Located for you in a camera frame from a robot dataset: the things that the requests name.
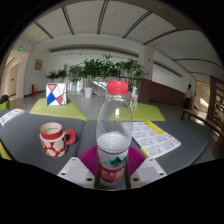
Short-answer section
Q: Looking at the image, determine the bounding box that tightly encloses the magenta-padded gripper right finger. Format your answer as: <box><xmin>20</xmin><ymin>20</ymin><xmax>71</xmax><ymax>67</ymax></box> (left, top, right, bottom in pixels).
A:
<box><xmin>126</xmin><ymin>146</ymin><xmax>168</xmax><ymax>190</ymax></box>

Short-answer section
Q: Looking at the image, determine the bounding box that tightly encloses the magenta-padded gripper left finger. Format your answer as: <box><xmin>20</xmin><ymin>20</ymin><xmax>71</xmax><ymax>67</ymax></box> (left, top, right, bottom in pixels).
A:
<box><xmin>57</xmin><ymin>145</ymin><xmax>100</xmax><ymax>190</ymax></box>

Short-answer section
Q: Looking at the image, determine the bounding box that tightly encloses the clear red-capped water bottle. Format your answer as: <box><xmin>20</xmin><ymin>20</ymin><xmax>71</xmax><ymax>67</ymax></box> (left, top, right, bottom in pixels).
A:
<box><xmin>95</xmin><ymin>80</ymin><xmax>133</xmax><ymax>191</ymax></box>

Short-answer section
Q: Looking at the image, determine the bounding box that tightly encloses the printed sheet with yellow patches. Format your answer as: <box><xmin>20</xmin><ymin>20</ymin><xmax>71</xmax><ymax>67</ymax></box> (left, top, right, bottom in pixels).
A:
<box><xmin>131</xmin><ymin>120</ymin><xmax>182</xmax><ymax>159</ymax></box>

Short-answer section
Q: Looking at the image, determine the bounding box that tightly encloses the red floral mug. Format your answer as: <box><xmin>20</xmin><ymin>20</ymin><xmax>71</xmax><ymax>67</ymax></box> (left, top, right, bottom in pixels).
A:
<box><xmin>39</xmin><ymin>121</ymin><xmax>77</xmax><ymax>159</ymax></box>

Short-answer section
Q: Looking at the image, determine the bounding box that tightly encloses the lime green table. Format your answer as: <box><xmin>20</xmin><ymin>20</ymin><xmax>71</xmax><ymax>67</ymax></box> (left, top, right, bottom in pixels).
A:
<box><xmin>128</xmin><ymin>102</ymin><xmax>166</xmax><ymax>122</ymax></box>
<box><xmin>29</xmin><ymin>97</ymin><xmax>88</xmax><ymax>122</ymax></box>

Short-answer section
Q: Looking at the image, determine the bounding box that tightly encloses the small clear drink bottle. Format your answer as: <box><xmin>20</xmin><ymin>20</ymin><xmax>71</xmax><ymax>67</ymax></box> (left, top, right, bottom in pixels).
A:
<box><xmin>129</xmin><ymin>86</ymin><xmax>139</xmax><ymax>110</ymax></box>

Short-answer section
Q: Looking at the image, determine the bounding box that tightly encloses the yellow chair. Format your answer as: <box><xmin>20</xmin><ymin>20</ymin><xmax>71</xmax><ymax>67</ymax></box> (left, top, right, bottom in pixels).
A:
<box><xmin>0</xmin><ymin>141</ymin><xmax>13</xmax><ymax>161</ymax></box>

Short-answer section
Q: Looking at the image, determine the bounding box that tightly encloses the wooden bench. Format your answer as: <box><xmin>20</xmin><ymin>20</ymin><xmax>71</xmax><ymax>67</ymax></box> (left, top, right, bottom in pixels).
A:
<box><xmin>180</xmin><ymin>107</ymin><xmax>224</xmax><ymax>136</ymax></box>

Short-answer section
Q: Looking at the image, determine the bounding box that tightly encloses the white box with coloured triangles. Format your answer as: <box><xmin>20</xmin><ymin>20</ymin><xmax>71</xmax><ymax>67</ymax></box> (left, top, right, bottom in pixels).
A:
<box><xmin>45</xmin><ymin>82</ymin><xmax>69</xmax><ymax>107</ymax></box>

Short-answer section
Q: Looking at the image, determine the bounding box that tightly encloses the white printed booklet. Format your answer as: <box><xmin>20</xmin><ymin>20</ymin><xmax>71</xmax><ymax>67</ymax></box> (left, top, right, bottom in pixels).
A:
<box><xmin>0</xmin><ymin>108</ymin><xmax>26</xmax><ymax>128</ymax></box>

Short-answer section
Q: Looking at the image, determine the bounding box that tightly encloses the person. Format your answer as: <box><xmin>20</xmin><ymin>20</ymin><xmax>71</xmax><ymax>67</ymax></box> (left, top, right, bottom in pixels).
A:
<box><xmin>184</xmin><ymin>83</ymin><xmax>194</xmax><ymax>109</ymax></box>

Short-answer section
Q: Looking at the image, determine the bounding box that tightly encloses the lime green chair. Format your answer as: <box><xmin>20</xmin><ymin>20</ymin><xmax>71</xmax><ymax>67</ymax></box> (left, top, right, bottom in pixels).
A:
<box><xmin>0</xmin><ymin>99</ymin><xmax>11</xmax><ymax>113</ymax></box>

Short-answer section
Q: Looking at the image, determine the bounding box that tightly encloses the row of potted plants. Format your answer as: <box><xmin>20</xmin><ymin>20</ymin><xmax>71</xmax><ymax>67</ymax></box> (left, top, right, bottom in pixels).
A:
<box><xmin>46</xmin><ymin>54</ymin><xmax>146</xmax><ymax>98</ymax></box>

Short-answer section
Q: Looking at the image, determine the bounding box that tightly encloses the framed wall picture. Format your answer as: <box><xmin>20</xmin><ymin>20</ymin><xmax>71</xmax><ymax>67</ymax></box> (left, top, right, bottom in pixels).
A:
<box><xmin>34</xmin><ymin>58</ymin><xmax>44</xmax><ymax>71</ymax></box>

